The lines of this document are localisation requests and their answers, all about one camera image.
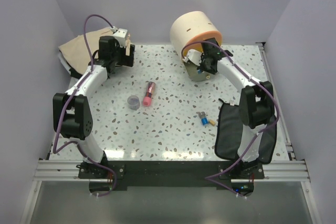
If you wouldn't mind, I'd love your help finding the grey bottom drawer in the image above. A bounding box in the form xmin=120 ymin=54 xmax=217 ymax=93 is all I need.
xmin=183 ymin=62 xmax=214 ymax=82

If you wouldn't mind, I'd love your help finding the cream round drawer organizer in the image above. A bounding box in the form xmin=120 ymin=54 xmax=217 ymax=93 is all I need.
xmin=170 ymin=11 xmax=223 ymax=59

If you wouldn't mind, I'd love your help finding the clear purple small jar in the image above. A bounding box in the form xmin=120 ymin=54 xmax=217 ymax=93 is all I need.
xmin=127 ymin=95 xmax=140 ymax=110

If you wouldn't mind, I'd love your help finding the pink capped glitter tube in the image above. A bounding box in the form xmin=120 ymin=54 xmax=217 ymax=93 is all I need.
xmin=142 ymin=82 xmax=156 ymax=106

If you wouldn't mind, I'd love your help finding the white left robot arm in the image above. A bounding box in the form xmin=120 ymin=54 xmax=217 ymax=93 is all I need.
xmin=52 ymin=34 xmax=135 ymax=178

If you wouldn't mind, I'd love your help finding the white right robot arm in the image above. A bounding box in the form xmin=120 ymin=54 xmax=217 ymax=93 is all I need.
xmin=198 ymin=38 xmax=279 ymax=178

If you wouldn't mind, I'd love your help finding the beige cloth bag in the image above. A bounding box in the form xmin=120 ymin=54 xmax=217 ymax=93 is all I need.
xmin=58 ymin=26 xmax=132 ymax=78

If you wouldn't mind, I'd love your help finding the white basket under bag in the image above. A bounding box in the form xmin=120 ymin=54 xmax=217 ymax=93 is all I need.
xmin=58 ymin=51 xmax=82 ymax=80

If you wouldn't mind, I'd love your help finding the blue grey small cylinder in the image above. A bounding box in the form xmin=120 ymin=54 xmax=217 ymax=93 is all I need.
xmin=198 ymin=112 xmax=208 ymax=126

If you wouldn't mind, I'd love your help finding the dark grey cloth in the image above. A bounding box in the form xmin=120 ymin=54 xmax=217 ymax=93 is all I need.
xmin=215 ymin=102 xmax=277 ymax=164

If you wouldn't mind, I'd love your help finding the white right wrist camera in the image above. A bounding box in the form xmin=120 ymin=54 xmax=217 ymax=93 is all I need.
xmin=183 ymin=49 xmax=202 ymax=66

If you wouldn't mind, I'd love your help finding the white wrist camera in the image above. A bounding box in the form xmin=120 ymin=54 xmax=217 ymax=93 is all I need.
xmin=112 ymin=28 xmax=130 ymax=47
xmin=183 ymin=49 xmax=202 ymax=66

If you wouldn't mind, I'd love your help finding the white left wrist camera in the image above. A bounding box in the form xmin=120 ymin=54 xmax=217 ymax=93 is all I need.
xmin=112 ymin=28 xmax=130 ymax=47

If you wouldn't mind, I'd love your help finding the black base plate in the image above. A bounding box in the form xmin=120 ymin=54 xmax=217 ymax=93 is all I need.
xmin=76 ymin=160 xmax=265 ymax=193

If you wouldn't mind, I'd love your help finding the aluminium front rail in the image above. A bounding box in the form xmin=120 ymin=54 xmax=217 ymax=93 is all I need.
xmin=33 ymin=160 xmax=310 ymax=182

